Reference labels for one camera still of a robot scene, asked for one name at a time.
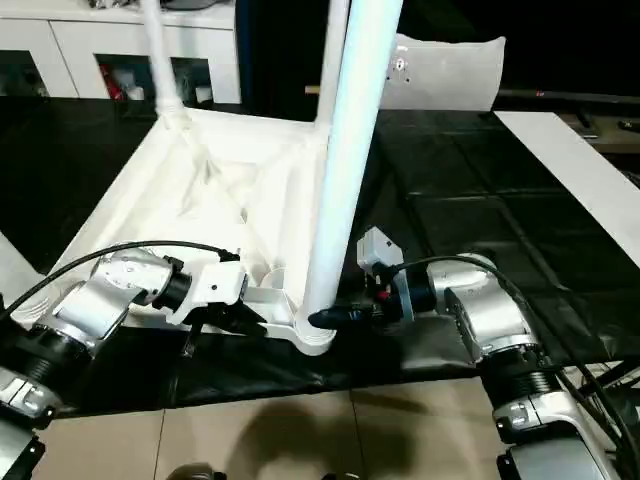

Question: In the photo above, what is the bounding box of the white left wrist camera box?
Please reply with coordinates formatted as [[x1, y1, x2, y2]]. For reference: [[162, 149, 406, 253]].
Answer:
[[167, 259, 249, 329]]

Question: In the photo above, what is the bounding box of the white plastic table leg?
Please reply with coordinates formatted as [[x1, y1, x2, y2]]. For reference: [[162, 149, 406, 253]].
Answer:
[[141, 0, 194, 132], [313, 0, 350, 127], [0, 229, 46, 299], [294, 0, 405, 335]]

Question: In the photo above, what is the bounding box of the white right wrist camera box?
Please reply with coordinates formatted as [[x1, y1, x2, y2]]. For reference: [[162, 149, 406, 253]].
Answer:
[[355, 225, 416, 324]]

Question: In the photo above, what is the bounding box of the white flat panel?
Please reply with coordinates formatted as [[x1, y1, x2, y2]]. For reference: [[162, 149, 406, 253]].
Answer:
[[492, 110, 640, 236]]

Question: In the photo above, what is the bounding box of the grey helmet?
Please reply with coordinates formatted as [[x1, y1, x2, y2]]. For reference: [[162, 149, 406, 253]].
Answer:
[[164, 0, 221, 11]]

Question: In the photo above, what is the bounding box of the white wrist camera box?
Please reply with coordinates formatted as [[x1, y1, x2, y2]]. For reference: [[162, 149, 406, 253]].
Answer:
[[355, 225, 416, 324], [167, 259, 249, 329]]

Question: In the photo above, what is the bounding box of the white sideboard with glass doors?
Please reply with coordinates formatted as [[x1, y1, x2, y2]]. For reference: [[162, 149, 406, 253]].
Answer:
[[0, 0, 244, 104]]

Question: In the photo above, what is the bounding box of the black quilted mat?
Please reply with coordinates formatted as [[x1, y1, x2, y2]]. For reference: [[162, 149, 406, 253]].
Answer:
[[0, 94, 640, 414]]

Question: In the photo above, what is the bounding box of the white plastic table top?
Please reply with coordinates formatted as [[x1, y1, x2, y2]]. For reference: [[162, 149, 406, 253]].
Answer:
[[9, 107, 337, 357]]

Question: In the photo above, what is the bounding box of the grey cushion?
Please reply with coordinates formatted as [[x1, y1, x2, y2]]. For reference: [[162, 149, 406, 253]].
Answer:
[[384, 33, 507, 110]]

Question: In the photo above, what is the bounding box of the black bar with red mark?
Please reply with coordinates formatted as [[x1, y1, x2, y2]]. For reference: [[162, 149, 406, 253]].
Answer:
[[499, 88, 640, 102]]

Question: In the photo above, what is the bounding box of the black cabinet with gold label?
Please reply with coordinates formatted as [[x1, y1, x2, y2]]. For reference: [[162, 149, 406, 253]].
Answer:
[[234, 0, 401, 121]]

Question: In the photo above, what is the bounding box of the black metal stand leg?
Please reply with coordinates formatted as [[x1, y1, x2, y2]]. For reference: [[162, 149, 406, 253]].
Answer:
[[594, 357, 640, 394]]

